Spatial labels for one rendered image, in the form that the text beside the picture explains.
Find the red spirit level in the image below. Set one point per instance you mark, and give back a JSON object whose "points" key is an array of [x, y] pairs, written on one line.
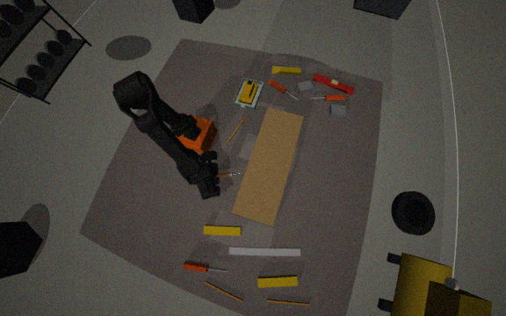
{"points": [[334, 84]]}

